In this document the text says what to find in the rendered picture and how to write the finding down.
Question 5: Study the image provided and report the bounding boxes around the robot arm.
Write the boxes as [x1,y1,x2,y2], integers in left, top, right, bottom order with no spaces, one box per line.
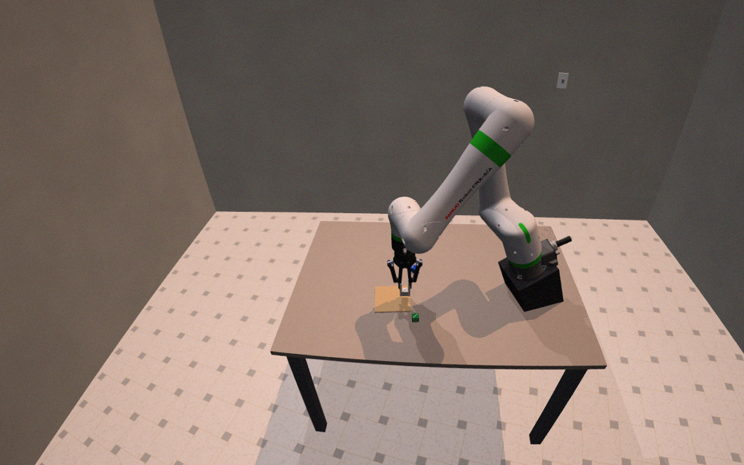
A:
[387,87,572,282]

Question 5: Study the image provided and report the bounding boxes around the orange mat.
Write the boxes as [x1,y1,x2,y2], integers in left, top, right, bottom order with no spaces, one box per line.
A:
[375,285,411,313]

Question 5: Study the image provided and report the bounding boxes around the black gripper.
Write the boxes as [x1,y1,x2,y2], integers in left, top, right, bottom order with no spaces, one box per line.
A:
[387,251,422,296]

